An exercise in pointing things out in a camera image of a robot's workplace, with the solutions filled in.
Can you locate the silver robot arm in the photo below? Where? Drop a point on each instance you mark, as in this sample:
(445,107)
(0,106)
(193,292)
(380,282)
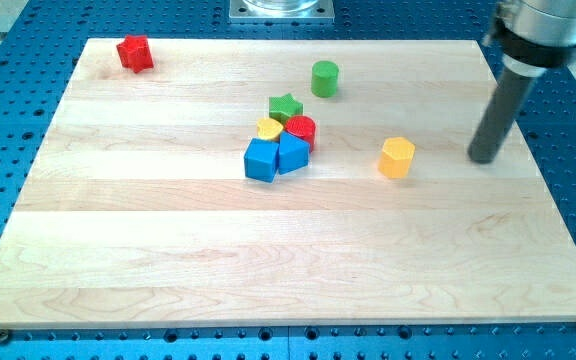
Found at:
(534,36)

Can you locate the red cylinder block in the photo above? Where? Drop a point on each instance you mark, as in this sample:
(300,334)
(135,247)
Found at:
(304,128)

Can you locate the blue cube block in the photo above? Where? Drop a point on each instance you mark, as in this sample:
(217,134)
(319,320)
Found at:
(261,160)

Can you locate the green star block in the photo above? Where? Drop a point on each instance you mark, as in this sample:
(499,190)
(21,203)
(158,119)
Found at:
(282,108)

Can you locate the yellow hexagon block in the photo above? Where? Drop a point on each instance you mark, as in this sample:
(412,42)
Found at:
(396,156)

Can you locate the green cylinder block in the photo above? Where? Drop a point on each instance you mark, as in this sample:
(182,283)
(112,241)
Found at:
(324,78)

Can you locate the red star block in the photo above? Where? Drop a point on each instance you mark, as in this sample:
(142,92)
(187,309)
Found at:
(134,53)

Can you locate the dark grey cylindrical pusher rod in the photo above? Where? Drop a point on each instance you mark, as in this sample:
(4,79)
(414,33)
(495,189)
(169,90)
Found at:
(509,96)

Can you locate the blue perforated metal table plate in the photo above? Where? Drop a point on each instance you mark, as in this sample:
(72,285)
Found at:
(41,45)

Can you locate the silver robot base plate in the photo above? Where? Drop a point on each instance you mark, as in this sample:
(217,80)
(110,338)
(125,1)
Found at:
(281,11)

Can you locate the blue pentagon block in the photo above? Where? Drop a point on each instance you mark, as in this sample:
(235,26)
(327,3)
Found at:
(293,153)

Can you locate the light wooden board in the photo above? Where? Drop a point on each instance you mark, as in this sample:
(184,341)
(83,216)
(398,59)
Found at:
(137,212)

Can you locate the yellow heart block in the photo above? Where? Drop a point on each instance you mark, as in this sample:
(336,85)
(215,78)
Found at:
(269,129)

